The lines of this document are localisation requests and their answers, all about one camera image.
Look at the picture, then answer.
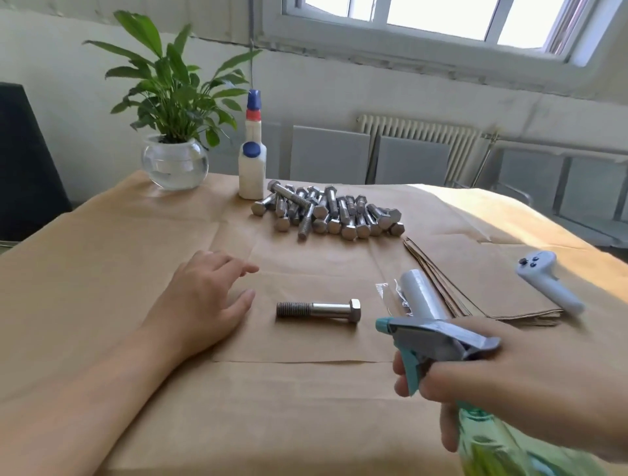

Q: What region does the person's left hand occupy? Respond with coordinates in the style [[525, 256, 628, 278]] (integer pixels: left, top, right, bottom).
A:
[[140, 250, 261, 359]]

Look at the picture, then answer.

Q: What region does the person's right hand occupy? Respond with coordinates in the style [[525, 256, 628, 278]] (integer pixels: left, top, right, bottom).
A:
[[392, 316, 628, 462]]

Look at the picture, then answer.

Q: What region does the green spray bottle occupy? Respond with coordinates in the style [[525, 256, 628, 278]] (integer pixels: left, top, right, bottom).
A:
[[375, 314, 628, 476]]

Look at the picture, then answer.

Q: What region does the grey hex bolt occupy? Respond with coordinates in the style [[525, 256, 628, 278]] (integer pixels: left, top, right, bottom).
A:
[[275, 299, 362, 325]]

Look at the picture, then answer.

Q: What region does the stack of brown paper sheets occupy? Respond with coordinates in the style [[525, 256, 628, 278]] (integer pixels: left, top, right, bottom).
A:
[[402, 233, 565, 327]]

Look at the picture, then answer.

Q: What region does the white cling film roll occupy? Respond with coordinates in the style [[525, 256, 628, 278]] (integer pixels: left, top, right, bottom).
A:
[[375, 269, 455, 321]]

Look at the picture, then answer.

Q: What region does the pile of steel bolts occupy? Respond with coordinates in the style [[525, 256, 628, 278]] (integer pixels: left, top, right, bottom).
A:
[[251, 180, 406, 241]]

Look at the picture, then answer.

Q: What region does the person's left forearm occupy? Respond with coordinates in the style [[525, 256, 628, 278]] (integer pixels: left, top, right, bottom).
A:
[[0, 328, 198, 476]]

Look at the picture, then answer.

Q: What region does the large brown paper table cover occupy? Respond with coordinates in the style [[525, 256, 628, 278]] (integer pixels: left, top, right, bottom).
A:
[[0, 169, 628, 476]]

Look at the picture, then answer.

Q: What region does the white handheld controller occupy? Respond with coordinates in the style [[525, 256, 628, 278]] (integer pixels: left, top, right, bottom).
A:
[[516, 251, 587, 316]]

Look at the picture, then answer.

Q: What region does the round glass vase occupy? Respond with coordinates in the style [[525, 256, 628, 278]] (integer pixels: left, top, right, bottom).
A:
[[141, 135, 210, 192]]

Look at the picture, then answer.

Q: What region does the white glue bottle blue cap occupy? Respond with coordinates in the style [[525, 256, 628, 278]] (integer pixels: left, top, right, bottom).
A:
[[238, 88, 268, 201]]

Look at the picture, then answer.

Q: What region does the grey chair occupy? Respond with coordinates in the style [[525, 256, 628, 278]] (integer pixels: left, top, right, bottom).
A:
[[485, 147, 565, 217], [211, 120, 286, 178], [375, 135, 453, 188], [554, 155, 628, 247], [290, 124, 372, 186]]

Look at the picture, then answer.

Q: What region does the black trash bin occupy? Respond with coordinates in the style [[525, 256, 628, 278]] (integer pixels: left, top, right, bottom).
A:
[[0, 82, 73, 247]]

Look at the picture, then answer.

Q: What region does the green leafy plant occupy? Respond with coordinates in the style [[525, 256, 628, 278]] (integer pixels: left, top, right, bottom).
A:
[[83, 10, 263, 148]]

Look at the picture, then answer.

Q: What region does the white radiator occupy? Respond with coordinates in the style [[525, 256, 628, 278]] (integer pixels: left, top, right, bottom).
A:
[[356, 114, 482, 188]]

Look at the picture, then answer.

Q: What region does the white vertical blind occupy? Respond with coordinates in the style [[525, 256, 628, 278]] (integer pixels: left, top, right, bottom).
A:
[[0, 0, 258, 17]]

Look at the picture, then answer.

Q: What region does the white framed window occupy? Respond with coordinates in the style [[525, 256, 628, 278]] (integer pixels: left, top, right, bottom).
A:
[[257, 0, 628, 84]]

